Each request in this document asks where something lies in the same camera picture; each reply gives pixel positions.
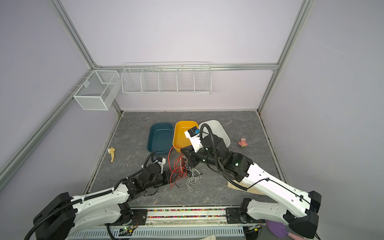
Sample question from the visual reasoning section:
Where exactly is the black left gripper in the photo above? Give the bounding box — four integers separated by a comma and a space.
145, 169, 181, 191

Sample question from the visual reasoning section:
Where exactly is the red cable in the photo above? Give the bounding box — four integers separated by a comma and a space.
167, 145, 189, 189

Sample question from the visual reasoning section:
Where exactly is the white cable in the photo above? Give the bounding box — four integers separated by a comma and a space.
182, 163, 202, 193

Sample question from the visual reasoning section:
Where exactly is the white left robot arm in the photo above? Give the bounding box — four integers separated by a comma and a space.
25, 154, 176, 240

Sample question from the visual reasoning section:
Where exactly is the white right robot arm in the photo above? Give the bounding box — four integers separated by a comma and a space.
181, 124, 322, 239

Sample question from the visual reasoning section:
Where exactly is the yellow plastic tub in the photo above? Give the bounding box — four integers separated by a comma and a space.
173, 121, 198, 153

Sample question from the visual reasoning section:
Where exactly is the white plastic tub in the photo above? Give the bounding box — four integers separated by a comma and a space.
199, 120, 231, 147

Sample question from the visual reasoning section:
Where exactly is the teal plastic tub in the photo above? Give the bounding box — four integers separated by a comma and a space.
147, 123, 174, 156

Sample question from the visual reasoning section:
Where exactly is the pink toy figure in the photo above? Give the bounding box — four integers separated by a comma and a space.
238, 138, 248, 148

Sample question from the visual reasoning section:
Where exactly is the yellow toy figure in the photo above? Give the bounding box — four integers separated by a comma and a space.
108, 148, 116, 163

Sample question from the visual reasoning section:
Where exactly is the beige work glove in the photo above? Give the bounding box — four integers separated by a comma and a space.
227, 180, 266, 196

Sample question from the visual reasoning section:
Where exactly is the white mesh box basket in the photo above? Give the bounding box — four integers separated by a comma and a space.
74, 70, 121, 111

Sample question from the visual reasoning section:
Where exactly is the purple silicone spatula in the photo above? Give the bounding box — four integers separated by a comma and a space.
265, 220, 305, 240

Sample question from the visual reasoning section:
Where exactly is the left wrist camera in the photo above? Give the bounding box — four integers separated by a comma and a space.
154, 157, 167, 174

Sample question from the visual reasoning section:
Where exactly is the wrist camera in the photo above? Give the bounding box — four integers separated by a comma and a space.
154, 157, 167, 174
185, 127, 203, 153

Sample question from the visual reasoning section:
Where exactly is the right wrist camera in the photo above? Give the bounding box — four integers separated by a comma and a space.
185, 127, 203, 153

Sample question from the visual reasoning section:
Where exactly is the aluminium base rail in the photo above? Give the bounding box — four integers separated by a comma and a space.
71, 206, 264, 240

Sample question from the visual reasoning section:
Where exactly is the white wire shelf basket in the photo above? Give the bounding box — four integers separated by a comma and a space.
121, 62, 212, 94

